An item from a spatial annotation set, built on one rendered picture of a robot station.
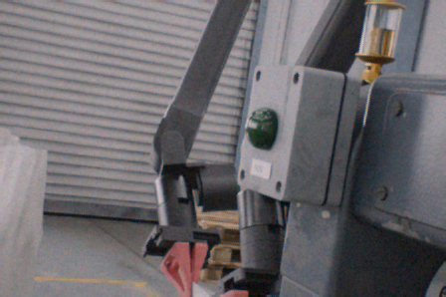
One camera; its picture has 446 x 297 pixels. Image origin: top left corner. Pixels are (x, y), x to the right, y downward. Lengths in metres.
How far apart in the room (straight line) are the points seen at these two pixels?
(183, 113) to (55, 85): 6.89
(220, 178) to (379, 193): 0.74
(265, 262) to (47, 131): 7.25
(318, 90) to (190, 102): 0.77
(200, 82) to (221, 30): 0.10
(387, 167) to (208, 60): 0.84
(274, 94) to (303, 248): 0.12
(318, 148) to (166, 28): 7.92
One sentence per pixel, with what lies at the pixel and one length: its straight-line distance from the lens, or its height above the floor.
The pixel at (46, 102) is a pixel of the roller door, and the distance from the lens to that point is 8.16.
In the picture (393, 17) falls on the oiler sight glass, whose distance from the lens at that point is 0.63.
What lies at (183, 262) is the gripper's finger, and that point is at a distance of 1.18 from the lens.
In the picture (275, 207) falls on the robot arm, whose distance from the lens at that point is 1.01.
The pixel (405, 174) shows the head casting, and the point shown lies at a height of 1.27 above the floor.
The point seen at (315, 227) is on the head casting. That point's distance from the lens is 0.60.
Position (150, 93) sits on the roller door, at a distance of 8.41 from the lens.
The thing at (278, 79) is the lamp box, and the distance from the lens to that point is 0.58.
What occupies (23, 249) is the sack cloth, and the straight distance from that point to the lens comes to 2.45.
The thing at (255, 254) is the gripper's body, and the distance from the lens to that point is 0.99.
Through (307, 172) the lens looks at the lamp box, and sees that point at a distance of 0.56.
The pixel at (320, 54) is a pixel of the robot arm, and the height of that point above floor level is 1.37.
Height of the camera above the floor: 1.30
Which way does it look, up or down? 3 degrees down
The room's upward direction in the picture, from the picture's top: 9 degrees clockwise
